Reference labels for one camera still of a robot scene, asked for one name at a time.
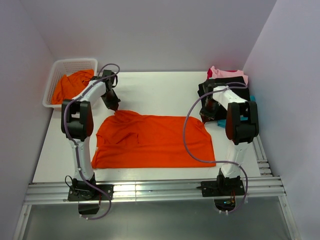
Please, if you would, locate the orange t-shirt in basket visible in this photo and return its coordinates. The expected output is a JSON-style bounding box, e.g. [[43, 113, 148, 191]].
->
[[50, 69, 95, 105]]

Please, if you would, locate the black folded t-shirt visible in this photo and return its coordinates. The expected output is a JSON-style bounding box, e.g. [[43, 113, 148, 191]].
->
[[197, 76, 250, 122]]

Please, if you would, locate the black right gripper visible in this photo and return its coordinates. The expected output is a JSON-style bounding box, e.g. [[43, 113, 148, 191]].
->
[[199, 98, 221, 124]]

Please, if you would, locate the pink folded t-shirt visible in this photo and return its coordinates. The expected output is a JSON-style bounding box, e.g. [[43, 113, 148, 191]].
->
[[207, 66, 249, 85]]

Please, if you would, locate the orange t-shirt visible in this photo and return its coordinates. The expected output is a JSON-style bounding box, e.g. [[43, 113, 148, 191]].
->
[[91, 110, 215, 169], [50, 69, 95, 105]]

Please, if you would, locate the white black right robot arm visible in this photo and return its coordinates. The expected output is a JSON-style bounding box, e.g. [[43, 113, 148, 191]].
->
[[198, 79, 259, 197]]

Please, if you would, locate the white plastic laundry basket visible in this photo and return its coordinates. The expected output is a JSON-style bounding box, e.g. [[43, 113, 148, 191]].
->
[[42, 58, 98, 109]]

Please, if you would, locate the aluminium table frame rail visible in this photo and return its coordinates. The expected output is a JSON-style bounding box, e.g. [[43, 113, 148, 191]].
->
[[13, 137, 301, 240]]

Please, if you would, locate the teal folded t-shirt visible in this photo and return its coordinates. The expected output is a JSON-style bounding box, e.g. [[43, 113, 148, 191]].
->
[[216, 95, 256, 128]]

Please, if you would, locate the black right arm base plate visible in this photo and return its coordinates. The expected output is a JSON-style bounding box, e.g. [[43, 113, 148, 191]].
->
[[196, 180, 245, 197]]

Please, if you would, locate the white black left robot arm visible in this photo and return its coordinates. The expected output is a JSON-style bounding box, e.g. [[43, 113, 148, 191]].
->
[[61, 70, 121, 200]]

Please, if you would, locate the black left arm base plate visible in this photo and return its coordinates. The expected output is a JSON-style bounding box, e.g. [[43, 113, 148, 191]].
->
[[67, 184, 114, 202]]

